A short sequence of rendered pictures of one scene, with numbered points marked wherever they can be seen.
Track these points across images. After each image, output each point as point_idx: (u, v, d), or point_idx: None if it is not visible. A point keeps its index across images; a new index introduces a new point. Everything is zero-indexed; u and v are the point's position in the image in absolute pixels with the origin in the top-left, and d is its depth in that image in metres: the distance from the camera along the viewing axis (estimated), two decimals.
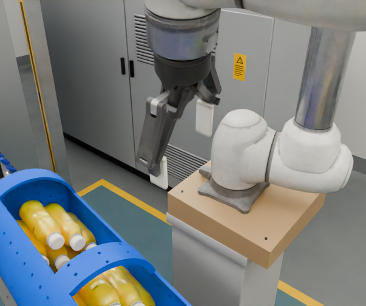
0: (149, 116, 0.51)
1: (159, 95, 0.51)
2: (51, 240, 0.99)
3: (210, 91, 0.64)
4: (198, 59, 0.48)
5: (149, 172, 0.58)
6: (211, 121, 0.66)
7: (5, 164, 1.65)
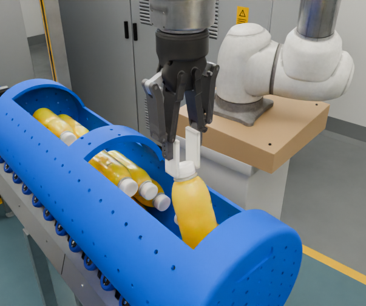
0: (213, 80, 0.62)
1: (209, 62, 0.60)
2: (65, 136, 1.02)
3: (163, 133, 0.60)
4: None
5: (201, 141, 0.66)
6: None
7: None
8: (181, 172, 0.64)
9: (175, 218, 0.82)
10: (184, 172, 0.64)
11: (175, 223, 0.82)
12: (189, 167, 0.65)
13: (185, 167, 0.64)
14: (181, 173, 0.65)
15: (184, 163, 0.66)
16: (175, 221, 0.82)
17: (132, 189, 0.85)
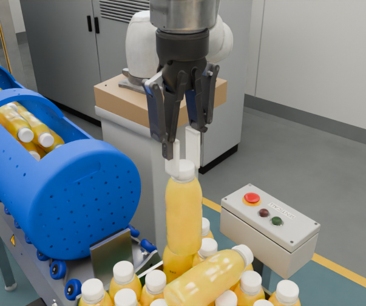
0: (213, 80, 0.62)
1: (209, 62, 0.60)
2: None
3: (163, 133, 0.60)
4: None
5: (201, 141, 0.66)
6: None
7: None
8: (181, 175, 0.65)
9: None
10: (184, 175, 0.65)
11: None
12: (189, 171, 0.65)
13: (186, 171, 0.65)
14: (181, 175, 0.65)
15: (184, 164, 0.66)
16: None
17: (28, 135, 1.10)
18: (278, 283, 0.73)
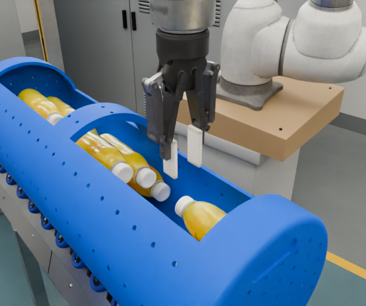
0: (214, 79, 0.62)
1: (209, 62, 0.60)
2: (52, 118, 0.91)
3: (161, 133, 0.60)
4: None
5: (203, 140, 0.66)
6: None
7: None
8: None
9: (176, 207, 0.70)
10: None
11: (176, 213, 0.71)
12: None
13: None
14: None
15: None
16: (176, 211, 0.71)
17: (126, 174, 0.74)
18: None
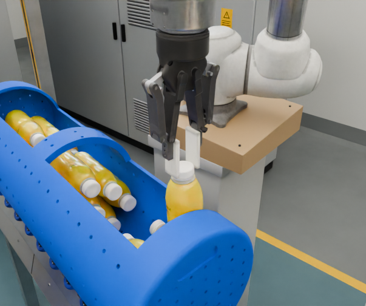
0: (213, 80, 0.62)
1: (209, 62, 0.60)
2: (34, 138, 1.04)
3: (163, 133, 0.60)
4: None
5: (201, 141, 0.66)
6: None
7: None
8: None
9: None
10: None
11: None
12: None
13: None
14: None
15: None
16: None
17: (94, 189, 0.87)
18: None
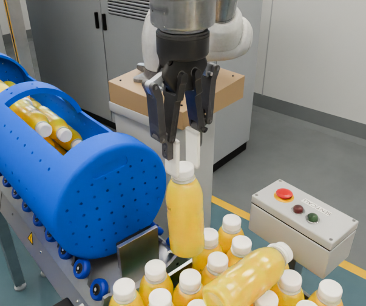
0: (213, 80, 0.62)
1: (209, 62, 0.60)
2: None
3: (163, 133, 0.60)
4: None
5: (201, 141, 0.66)
6: None
7: None
8: (217, 269, 0.73)
9: None
10: (220, 269, 0.73)
11: None
12: (224, 266, 0.73)
13: (221, 266, 0.72)
14: (217, 269, 0.73)
15: (219, 257, 0.74)
16: None
17: (46, 130, 1.06)
18: (320, 283, 0.69)
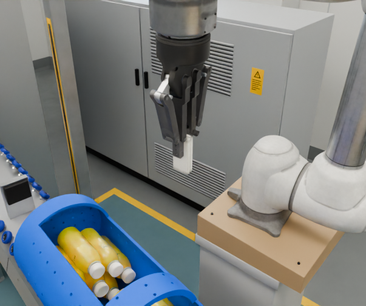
0: (158, 105, 0.55)
1: (159, 85, 0.54)
2: (93, 269, 1.01)
3: (190, 122, 0.63)
4: (198, 39, 0.51)
5: (173, 153, 0.63)
6: (190, 154, 0.64)
7: (30, 181, 1.67)
8: None
9: None
10: None
11: None
12: None
13: None
14: None
15: None
16: None
17: None
18: None
